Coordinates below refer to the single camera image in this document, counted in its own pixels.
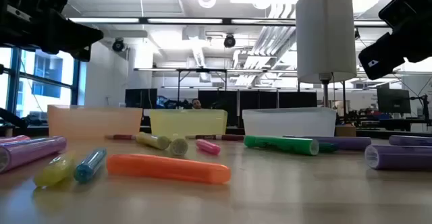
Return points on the maroon dry-erase marker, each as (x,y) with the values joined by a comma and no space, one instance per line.
(229,137)

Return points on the dark office partition panels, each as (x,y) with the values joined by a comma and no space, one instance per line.
(260,107)

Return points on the blue translucent highlighter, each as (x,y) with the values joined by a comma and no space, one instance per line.
(89,166)

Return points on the person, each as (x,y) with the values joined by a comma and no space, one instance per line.
(196,104)

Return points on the red dry-erase marker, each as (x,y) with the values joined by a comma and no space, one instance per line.
(123,137)

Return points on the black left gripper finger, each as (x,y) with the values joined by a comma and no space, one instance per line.
(83,54)
(74,35)

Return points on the light green highlighter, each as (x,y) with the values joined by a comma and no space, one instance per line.
(152,140)

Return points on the yellow translucent plastic bin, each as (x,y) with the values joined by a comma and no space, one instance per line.
(189,122)

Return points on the pink opaque highlighter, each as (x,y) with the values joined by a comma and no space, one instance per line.
(208,146)

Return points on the long ceiling light bar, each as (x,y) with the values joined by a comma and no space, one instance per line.
(185,21)

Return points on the white cylindrical lamp shade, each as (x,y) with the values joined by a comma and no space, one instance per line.
(325,31)

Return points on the cluttered background desk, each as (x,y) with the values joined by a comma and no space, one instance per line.
(398,122)

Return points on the clear plastic bin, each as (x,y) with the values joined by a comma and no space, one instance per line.
(290,122)

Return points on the green chunky highlighter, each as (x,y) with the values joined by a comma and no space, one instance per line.
(280,144)

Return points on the pink translucent highlighter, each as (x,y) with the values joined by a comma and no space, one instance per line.
(13,139)

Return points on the yellow translucent highlighter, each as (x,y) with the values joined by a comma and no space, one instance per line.
(54,171)

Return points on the orange translucent highlighter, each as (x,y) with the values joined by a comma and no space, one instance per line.
(168,168)

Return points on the orange translucent plastic bin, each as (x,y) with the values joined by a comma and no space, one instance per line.
(94,122)

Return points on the black overhead metal rack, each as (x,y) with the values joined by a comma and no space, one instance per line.
(202,70)

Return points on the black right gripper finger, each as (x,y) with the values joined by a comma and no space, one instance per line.
(384,53)

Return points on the metal lamp pole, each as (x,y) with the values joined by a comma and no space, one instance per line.
(326,96)

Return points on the green dry-erase marker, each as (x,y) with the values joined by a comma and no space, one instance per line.
(327,147)

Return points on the purple translucent highlighter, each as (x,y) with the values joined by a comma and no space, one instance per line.
(30,151)

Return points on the large office window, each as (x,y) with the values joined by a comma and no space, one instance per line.
(44,82)

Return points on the black ceiling camera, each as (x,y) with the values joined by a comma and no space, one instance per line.
(118,45)
(229,41)

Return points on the black computer monitor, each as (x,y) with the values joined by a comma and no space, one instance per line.
(393,101)
(140,98)

